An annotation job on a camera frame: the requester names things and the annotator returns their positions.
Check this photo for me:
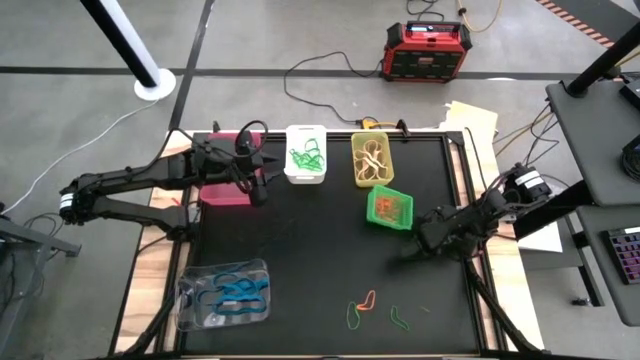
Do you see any orange rubber band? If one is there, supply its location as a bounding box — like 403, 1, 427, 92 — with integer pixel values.
355, 289, 377, 312
374, 194, 407, 222

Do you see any black power cable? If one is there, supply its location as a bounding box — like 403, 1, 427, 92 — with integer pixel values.
283, 50, 386, 124

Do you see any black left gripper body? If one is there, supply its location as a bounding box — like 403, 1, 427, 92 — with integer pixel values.
192, 133, 266, 194

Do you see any wide blue rubber band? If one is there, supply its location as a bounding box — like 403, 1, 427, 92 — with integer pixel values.
219, 279, 270, 301

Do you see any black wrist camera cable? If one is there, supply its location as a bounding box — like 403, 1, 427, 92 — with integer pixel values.
234, 119, 270, 154

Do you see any white paper sheet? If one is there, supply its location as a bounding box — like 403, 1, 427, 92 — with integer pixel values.
517, 219, 566, 254

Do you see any yellow cable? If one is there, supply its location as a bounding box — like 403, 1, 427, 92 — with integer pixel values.
457, 0, 503, 34

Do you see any yellow plastic basket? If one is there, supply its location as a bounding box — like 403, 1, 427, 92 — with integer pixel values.
349, 130, 395, 188

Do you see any green lattice basket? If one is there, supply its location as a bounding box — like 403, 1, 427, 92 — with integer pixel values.
365, 184, 415, 231

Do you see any red black power station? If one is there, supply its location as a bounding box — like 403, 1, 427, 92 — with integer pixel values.
382, 20, 474, 84

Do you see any pink plastic basket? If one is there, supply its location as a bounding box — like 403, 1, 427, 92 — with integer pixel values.
198, 131, 264, 207

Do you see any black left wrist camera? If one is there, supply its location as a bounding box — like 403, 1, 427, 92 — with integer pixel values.
248, 184, 270, 208

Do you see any orange cord plug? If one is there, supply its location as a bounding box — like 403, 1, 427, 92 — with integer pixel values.
360, 117, 399, 131

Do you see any grey side table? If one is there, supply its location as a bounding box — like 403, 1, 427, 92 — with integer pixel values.
544, 74, 640, 329

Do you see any black keyboard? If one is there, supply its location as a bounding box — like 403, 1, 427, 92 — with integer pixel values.
602, 225, 640, 287

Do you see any grey desk frame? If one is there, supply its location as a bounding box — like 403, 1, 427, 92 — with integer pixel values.
0, 202, 84, 360

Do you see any yellow paper folder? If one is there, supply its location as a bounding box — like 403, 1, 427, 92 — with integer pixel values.
442, 101, 500, 151

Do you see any black floor cable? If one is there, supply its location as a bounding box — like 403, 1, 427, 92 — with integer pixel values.
405, 0, 447, 22

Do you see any white black pole with base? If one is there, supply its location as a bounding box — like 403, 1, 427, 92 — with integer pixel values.
79, 0, 177, 101

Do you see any dark blue rubber band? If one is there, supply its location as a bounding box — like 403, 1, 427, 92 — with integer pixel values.
197, 279, 221, 309

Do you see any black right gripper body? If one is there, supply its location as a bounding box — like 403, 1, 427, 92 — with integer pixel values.
415, 205, 454, 252

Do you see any black stand post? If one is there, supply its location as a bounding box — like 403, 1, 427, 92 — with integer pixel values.
567, 22, 640, 99

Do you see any white plastic basket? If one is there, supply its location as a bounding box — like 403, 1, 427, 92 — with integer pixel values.
283, 123, 328, 185

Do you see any tan rubber band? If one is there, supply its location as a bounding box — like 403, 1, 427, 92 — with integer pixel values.
357, 149, 384, 176
360, 139, 385, 164
353, 152, 376, 181
370, 149, 390, 180

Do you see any white floor cable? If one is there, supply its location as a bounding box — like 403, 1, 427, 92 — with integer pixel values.
2, 99, 159, 214

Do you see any black cable coil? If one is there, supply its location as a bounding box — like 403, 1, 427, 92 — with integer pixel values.
621, 134, 640, 184

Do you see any clear plastic bin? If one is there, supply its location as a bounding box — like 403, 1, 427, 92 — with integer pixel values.
177, 257, 274, 331

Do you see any black cable bundle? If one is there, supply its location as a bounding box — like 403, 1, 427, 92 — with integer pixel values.
492, 104, 564, 176

